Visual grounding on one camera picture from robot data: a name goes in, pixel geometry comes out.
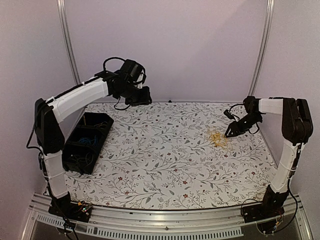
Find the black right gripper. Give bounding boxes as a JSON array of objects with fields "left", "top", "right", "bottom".
[{"left": 225, "top": 113, "right": 263, "bottom": 138}]

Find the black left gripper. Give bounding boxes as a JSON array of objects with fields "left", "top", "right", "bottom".
[{"left": 117, "top": 82, "right": 153, "bottom": 107}]

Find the thin black cable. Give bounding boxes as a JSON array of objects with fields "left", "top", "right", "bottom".
[{"left": 68, "top": 152, "right": 96, "bottom": 168}]

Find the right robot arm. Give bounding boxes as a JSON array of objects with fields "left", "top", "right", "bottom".
[{"left": 224, "top": 96, "right": 314, "bottom": 218}]

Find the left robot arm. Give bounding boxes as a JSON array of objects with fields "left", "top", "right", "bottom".
[{"left": 30, "top": 58, "right": 152, "bottom": 217}]

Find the floral patterned table mat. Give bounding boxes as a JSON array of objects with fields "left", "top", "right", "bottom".
[{"left": 64, "top": 102, "right": 277, "bottom": 210}]

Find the black three-compartment bin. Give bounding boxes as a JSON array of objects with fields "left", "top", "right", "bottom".
[{"left": 62, "top": 112, "right": 114, "bottom": 175}]

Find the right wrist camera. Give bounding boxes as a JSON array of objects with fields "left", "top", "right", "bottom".
[{"left": 223, "top": 109, "right": 239, "bottom": 121}]

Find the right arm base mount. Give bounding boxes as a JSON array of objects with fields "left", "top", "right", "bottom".
[{"left": 240, "top": 203, "right": 285, "bottom": 235}]

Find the left aluminium corner post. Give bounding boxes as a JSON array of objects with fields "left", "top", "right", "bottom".
[{"left": 56, "top": 0, "right": 81, "bottom": 85}]

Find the aluminium corner post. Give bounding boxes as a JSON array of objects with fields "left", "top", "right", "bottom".
[
  {"left": 248, "top": 0, "right": 275, "bottom": 96},
  {"left": 56, "top": 0, "right": 81, "bottom": 85}
]

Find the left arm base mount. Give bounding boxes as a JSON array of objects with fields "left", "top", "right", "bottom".
[{"left": 48, "top": 194, "right": 92, "bottom": 223}]

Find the aluminium front rail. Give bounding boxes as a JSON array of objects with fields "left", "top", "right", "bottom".
[{"left": 21, "top": 193, "right": 316, "bottom": 240}]

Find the right aluminium corner post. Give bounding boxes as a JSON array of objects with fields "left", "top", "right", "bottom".
[{"left": 248, "top": 0, "right": 275, "bottom": 96}]

